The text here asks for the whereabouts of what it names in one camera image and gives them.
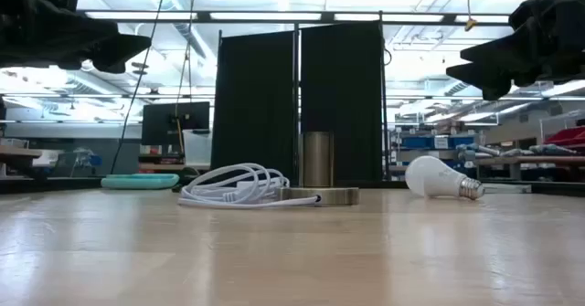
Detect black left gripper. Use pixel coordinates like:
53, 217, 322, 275
0, 0, 153, 75

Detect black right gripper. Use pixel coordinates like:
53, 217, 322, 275
445, 0, 585, 101

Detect white lightbulb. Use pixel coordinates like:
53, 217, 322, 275
404, 154, 486, 202

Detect white lamp power cord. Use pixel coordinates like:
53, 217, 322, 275
176, 162, 321, 210

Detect brass lamp base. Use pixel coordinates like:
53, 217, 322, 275
276, 131, 360, 206

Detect yellow hanging tag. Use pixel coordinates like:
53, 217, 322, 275
464, 0, 479, 33

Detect black monitor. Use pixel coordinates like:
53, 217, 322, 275
140, 100, 211, 146

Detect blue storage bin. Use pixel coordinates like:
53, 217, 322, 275
401, 135, 434, 150
450, 135, 476, 149

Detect red storage bin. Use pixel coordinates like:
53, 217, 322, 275
543, 126, 585, 148

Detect long wooden workbench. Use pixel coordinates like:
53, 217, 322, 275
474, 155, 585, 180

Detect translucent plastic bin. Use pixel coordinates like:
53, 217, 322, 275
182, 129, 214, 166

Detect olive green notebook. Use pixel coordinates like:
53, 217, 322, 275
482, 183, 533, 195

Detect teal flat tray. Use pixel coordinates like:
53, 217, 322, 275
100, 173, 181, 191

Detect small wooden table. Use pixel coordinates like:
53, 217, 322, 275
0, 144, 44, 179

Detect black hanging cable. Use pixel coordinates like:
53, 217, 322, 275
109, 0, 171, 175

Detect thin hanging cable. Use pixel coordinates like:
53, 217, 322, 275
175, 0, 200, 156

